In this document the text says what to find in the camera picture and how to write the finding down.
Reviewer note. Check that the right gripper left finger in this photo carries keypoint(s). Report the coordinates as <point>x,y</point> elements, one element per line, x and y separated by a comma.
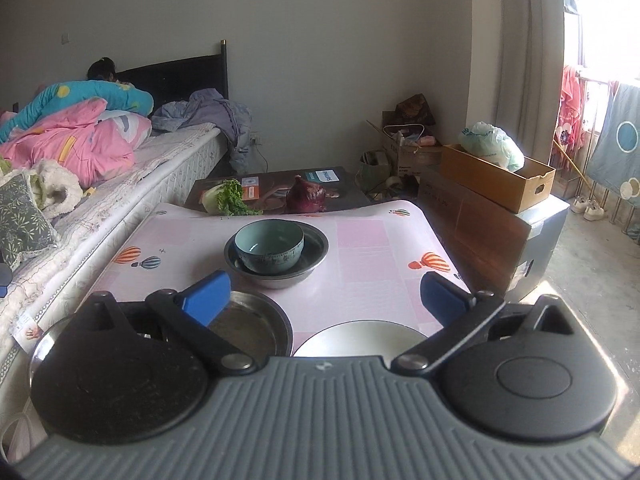
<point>189,313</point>

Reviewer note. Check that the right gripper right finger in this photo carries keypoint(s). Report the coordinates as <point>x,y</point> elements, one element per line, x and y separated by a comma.
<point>463,316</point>

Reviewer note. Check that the steel plate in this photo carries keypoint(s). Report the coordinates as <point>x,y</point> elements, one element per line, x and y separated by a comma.
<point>45,345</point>
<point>255,324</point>

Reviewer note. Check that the white ceramic plate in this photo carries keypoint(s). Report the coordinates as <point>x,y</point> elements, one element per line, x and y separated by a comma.
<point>361,338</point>

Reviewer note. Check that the green ceramic bowl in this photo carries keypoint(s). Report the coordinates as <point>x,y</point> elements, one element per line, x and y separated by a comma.
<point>270,246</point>

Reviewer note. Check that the large steel bowl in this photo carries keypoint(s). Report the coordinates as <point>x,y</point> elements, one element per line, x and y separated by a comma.
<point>315,251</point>

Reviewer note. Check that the large brown cardboard box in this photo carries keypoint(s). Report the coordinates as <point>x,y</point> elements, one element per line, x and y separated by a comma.
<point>492,248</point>

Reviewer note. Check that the pink patterned tablecloth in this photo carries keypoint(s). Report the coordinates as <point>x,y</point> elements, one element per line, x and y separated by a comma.
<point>376,259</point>

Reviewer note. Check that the green lettuce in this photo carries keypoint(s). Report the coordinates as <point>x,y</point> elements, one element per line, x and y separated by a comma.
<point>226,199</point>

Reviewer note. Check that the white mattress bed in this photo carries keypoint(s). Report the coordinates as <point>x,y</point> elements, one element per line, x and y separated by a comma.
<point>165,170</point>

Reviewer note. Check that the open brown cardboard tray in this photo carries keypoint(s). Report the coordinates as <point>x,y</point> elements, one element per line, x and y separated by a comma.
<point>515,191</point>

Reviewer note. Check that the dark printed appliance box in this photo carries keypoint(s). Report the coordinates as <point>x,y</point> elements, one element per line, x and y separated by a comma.
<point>267,191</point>

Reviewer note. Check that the red onion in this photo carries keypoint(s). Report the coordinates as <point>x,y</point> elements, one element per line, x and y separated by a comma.
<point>305,197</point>

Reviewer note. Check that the white shoes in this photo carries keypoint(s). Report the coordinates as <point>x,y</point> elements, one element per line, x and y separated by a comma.
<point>590,210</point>

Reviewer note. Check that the open cluttered cardboard box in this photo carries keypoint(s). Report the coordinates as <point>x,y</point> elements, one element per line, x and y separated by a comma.
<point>408,136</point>

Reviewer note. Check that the green white plastic bag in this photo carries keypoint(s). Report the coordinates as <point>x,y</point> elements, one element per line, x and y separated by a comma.
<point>492,144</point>

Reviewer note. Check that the dark leaf-pattern pillow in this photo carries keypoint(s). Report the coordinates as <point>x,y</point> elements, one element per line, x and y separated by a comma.
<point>25,231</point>

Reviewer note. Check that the purple grey clothes pile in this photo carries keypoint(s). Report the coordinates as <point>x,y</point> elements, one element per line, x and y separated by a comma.
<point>208,106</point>

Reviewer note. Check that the pink blue quilt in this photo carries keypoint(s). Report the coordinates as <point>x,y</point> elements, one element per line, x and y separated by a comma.
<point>90,127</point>

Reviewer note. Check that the blue circle-patterned blanket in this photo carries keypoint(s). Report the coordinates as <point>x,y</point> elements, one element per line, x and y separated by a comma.
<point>615,162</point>

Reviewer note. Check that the black headboard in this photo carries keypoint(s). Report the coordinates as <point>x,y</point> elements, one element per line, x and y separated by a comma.
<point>176,80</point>

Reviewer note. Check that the grey curtain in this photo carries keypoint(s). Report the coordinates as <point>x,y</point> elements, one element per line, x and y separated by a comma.
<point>532,60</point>

